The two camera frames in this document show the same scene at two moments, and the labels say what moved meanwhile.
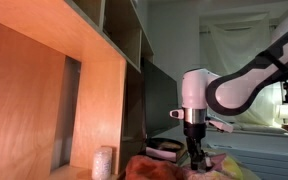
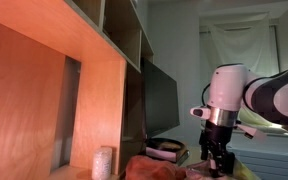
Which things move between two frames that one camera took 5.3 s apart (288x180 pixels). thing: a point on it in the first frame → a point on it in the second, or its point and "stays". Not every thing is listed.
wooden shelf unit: x=61 y=78 stays
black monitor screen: x=161 y=97 stays
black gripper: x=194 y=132 → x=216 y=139
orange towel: x=143 y=167 stays
